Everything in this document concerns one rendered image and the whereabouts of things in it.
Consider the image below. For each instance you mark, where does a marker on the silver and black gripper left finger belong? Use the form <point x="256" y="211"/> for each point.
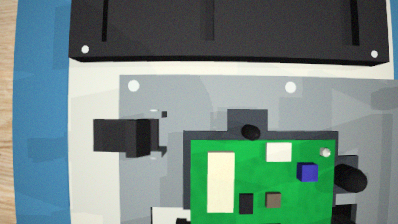
<point x="182" y="221"/>

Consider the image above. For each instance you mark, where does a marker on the green circuit board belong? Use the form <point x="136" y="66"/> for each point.
<point x="261" y="182"/>

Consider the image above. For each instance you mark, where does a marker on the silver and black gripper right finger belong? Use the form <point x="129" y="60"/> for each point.
<point x="341" y="219"/>

